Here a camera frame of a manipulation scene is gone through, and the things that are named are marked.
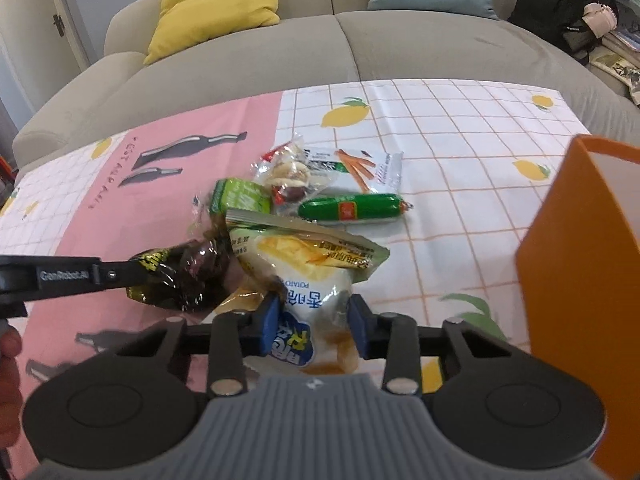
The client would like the green sausage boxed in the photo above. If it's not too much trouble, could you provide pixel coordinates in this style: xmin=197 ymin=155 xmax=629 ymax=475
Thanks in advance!
xmin=298 ymin=193 xmax=413 ymax=222

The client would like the pink and white printed tablecloth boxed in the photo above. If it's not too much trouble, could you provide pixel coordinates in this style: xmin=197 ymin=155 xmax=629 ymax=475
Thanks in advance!
xmin=0 ymin=77 xmax=593 ymax=461

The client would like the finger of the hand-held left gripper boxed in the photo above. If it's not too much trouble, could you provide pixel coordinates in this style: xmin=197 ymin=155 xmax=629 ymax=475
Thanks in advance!
xmin=98 ymin=259 xmax=150 ymax=292

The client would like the green snack packet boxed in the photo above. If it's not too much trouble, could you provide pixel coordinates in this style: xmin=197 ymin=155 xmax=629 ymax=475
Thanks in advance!
xmin=209 ymin=178 xmax=273 ymax=217

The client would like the printed tote bag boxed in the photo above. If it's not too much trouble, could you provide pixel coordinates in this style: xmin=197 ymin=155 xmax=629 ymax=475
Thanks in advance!
xmin=589 ymin=52 xmax=640 ymax=106

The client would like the white potato chip packet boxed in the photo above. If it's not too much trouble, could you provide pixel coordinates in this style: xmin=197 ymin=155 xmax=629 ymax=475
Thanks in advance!
xmin=225 ymin=208 xmax=391 ymax=376

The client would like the yellow pillow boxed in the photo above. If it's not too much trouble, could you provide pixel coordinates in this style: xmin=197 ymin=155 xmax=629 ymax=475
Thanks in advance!
xmin=143 ymin=0 xmax=281 ymax=66

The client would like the person's left hand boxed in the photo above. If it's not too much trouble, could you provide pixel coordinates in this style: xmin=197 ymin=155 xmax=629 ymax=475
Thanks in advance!
xmin=0 ymin=330 xmax=24 ymax=453

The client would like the white carrot print packet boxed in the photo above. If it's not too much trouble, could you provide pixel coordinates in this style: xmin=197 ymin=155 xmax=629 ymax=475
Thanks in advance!
xmin=300 ymin=147 xmax=403 ymax=194

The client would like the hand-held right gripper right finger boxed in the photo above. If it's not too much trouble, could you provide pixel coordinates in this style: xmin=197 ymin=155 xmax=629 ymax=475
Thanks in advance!
xmin=348 ymin=294 xmax=511 ymax=397

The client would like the beige sofa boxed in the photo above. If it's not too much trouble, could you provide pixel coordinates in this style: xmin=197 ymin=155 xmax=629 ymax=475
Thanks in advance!
xmin=12 ymin=0 xmax=640 ymax=176

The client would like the stack of books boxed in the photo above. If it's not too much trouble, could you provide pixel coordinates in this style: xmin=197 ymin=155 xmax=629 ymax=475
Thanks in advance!
xmin=600 ymin=0 xmax=640 ymax=52

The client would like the clear nut packet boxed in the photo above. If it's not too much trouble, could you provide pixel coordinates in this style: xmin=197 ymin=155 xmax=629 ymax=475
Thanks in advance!
xmin=250 ymin=132 xmax=326 ymax=206

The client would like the orange cardboard box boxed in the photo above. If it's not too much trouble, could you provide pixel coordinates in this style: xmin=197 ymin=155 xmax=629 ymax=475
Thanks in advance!
xmin=515 ymin=133 xmax=640 ymax=480

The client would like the black backpack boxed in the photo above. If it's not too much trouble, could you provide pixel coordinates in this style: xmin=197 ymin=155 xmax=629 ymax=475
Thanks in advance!
xmin=507 ymin=0 xmax=621 ymax=66

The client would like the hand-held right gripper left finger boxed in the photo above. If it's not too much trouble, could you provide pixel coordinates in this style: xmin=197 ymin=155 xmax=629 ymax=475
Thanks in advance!
xmin=115 ymin=292 xmax=282 ymax=397

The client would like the pink cloth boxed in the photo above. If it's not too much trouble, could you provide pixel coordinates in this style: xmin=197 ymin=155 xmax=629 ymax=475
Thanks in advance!
xmin=582 ymin=2 xmax=619 ymax=39

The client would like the dark brown snack packet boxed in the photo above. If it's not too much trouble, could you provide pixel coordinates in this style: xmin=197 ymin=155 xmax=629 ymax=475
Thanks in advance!
xmin=125 ymin=227 xmax=246 ymax=311

